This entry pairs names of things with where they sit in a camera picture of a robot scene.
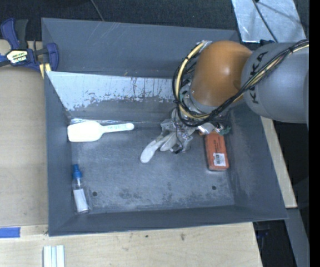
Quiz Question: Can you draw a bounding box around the white plastic scoop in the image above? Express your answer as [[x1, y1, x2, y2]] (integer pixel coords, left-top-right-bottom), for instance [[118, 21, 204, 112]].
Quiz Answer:
[[67, 121, 136, 143]]

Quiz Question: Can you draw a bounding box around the orange flat block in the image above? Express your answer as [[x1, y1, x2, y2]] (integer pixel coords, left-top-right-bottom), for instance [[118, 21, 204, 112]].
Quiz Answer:
[[203, 132, 230, 172]]

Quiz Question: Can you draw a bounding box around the clear spray bottle blue cap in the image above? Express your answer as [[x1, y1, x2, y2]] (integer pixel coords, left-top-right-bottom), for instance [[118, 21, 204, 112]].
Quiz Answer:
[[71, 164, 91, 215]]

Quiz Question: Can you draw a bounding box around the grey metal bin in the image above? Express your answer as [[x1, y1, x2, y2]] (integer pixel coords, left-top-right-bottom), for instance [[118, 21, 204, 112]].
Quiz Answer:
[[40, 17, 289, 237]]

